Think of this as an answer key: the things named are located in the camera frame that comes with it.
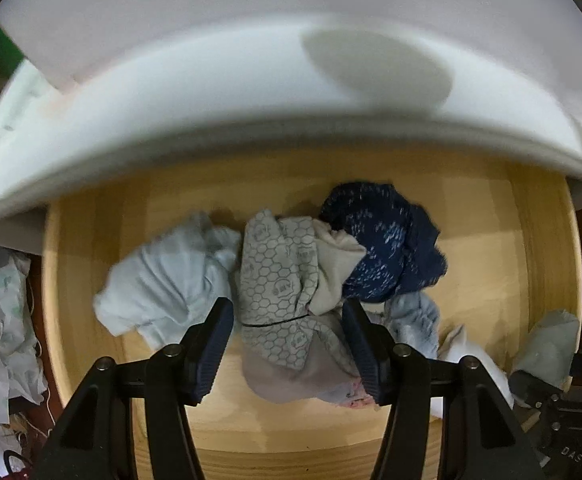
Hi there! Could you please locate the pale blue-white underwear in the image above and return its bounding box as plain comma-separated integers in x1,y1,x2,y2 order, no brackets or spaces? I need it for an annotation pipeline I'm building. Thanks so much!
93,210,242,351

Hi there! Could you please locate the wooden drawer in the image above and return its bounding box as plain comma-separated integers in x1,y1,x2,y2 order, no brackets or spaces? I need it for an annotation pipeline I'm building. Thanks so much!
41,147,582,480

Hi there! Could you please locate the navy floral underwear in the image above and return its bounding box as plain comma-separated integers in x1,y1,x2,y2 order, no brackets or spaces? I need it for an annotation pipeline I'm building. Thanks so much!
318,181,446,305

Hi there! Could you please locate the white patterned cabinet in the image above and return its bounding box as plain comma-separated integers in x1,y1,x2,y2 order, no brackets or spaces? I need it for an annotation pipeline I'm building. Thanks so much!
0,10,582,256

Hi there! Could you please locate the white crumpled cloth pile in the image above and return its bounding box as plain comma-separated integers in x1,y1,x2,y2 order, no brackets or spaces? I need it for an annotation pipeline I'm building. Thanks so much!
0,247,49,426

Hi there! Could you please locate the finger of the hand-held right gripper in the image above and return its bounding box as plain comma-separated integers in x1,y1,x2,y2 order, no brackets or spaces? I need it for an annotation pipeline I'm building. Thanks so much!
510,371,562,409

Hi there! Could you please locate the light blue sock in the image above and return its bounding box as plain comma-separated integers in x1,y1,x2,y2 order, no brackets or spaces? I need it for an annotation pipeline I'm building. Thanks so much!
386,292,442,361

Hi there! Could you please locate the beige hexagon print underwear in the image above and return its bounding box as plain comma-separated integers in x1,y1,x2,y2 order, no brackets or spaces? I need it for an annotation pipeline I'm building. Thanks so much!
238,208,372,403

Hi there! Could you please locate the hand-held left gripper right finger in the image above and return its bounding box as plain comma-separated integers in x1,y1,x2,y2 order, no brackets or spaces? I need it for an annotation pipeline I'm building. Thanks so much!
341,299,546,480

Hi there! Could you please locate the plain white underwear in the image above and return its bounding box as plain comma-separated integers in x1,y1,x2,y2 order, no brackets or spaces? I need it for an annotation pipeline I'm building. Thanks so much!
438,325,516,418

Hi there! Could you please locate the white pink print underwear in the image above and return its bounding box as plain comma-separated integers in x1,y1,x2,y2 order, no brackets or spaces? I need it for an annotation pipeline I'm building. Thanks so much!
316,377,376,408

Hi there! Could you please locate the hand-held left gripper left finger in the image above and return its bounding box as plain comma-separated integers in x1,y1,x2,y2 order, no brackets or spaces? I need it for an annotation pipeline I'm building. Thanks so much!
33,297,235,480

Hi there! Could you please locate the grey-green underwear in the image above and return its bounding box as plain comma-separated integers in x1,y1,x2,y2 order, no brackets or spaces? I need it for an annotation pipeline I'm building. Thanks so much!
510,310,580,408

